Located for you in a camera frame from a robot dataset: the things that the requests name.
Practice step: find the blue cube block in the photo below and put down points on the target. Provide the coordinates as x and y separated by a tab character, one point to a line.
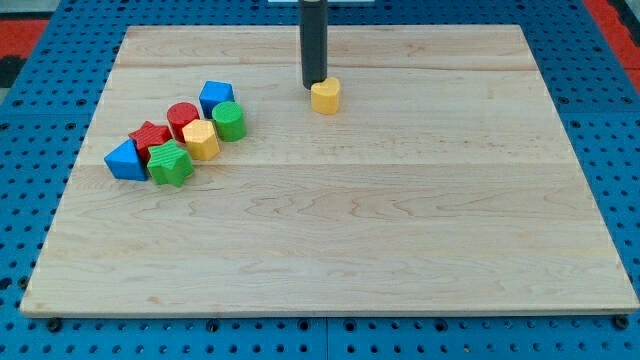
213	93

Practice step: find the yellow heart block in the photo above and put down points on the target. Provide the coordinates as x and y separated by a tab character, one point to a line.
325	96

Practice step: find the green cylinder block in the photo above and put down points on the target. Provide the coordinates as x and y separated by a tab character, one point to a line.
228	117

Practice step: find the light wooden board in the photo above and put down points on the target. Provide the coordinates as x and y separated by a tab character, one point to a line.
445	185

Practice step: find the yellow hexagon block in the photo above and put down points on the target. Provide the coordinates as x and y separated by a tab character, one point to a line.
201	140

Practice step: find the green star block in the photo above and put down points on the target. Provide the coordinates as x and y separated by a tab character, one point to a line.
169	164

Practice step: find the red cylinder block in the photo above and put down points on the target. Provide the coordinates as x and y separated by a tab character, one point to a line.
180	115

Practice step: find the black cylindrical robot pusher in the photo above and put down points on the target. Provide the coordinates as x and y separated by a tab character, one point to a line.
313	29

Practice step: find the red star block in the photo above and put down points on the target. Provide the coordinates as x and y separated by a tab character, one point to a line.
148	135

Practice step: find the blue triangle block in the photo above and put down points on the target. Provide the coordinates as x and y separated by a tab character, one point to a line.
125	163

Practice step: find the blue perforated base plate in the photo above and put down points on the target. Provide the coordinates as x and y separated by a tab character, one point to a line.
47	112

